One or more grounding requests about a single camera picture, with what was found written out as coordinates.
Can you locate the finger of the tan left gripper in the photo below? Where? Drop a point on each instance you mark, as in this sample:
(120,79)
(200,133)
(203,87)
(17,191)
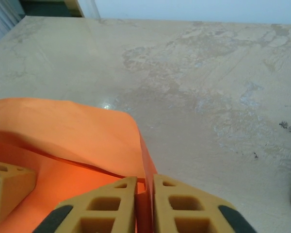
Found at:
(12,187)

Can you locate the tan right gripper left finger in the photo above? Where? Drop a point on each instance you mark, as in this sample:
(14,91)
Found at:
(106,213)

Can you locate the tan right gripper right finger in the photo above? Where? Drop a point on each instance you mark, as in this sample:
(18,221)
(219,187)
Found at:
(184,213)

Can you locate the orange cloth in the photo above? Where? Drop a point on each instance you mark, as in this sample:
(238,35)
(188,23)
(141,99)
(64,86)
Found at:
(75,131)

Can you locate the corrugated translucent side panel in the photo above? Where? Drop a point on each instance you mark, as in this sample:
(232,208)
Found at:
(1,17)

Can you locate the wooden door frame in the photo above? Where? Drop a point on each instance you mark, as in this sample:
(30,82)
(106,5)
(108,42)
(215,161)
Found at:
(85,8)

